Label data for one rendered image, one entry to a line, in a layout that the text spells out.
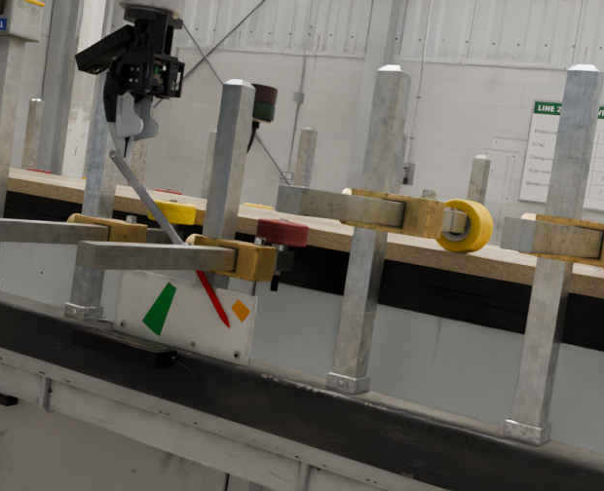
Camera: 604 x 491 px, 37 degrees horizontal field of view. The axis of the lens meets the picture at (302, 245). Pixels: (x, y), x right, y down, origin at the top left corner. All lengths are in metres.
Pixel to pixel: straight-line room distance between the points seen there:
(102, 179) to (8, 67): 0.31
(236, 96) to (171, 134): 9.16
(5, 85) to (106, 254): 0.65
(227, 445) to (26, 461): 0.73
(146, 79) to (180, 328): 0.37
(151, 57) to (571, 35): 7.53
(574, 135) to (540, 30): 7.65
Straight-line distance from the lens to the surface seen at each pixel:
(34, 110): 3.27
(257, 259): 1.27
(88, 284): 1.49
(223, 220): 1.32
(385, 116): 1.19
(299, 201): 0.94
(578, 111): 1.11
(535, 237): 0.84
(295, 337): 1.50
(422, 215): 1.15
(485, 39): 8.88
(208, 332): 1.32
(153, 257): 1.15
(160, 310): 1.38
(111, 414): 1.51
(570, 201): 1.10
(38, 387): 1.62
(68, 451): 1.91
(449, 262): 1.35
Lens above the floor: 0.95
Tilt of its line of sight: 3 degrees down
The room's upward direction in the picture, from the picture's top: 8 degrees clockwise
